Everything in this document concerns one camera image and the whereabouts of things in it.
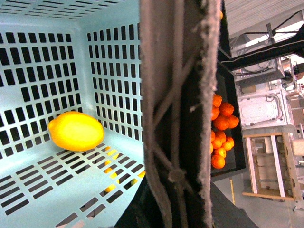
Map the pile of orange tangerines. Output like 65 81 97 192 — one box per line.
210 94 239 170

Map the white washing machine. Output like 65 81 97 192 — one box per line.
238 90 294 129

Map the brown basket handle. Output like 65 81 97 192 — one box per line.
140 0 222 228

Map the yellow lemon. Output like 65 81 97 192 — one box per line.
48 111 105 152

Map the light blue plastic basket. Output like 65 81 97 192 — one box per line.
0 0 144 228

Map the black fruit display tray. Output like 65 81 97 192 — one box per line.
211 0 247 181

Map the wooden crate frame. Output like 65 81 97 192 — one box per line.
242 133 304 202

